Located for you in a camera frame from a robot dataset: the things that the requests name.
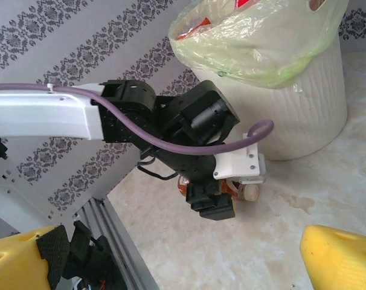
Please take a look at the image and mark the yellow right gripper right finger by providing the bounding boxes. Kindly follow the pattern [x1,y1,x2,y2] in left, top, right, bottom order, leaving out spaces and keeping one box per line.
[300,225,366,290]

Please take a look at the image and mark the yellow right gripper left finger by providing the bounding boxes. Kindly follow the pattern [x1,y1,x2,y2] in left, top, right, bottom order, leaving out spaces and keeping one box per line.
[0,225,71,290]

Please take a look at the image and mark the copper brown label bottle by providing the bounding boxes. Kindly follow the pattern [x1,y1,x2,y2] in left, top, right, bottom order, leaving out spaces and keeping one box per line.
[176,176,260,204]

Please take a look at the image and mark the yellow-lined waste bin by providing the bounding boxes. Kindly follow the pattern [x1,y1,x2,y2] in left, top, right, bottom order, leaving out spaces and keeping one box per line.
[167,0,350,90]

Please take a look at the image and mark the white plastic bin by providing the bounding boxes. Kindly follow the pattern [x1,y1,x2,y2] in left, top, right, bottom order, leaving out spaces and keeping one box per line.
[188,37,349,161]

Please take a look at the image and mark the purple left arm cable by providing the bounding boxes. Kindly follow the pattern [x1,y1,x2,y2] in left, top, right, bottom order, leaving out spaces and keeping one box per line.
[0,83,275,155]

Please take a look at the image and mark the thin black left wrist cable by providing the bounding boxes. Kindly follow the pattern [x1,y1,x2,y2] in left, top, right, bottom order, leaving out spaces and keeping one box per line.
[136,159,179,181]

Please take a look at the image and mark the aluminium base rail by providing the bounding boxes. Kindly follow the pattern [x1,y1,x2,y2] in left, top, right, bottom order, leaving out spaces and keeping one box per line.
[75,198,160,290]

